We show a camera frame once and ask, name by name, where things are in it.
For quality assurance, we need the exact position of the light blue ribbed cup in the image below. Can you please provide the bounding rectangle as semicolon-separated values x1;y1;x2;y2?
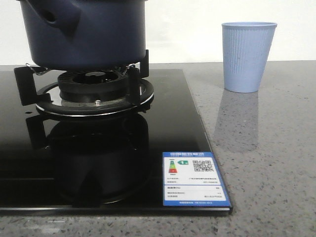
222;22;277;93

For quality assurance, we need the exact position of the dark blue cooking pot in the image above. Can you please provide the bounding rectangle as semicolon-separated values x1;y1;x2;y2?
20;0;146;71

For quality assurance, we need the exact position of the black pot support grate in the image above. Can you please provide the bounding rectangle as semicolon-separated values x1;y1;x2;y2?
14;50;154;118

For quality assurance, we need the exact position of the black glass gas stove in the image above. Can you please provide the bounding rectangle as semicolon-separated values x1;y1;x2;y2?
0;70;233;216

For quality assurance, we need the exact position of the blue energy label sticker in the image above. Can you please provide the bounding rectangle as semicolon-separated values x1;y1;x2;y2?
162;152;232;210

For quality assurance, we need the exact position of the black round gas burner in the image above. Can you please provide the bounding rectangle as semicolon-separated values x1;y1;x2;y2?
58;71;128;103

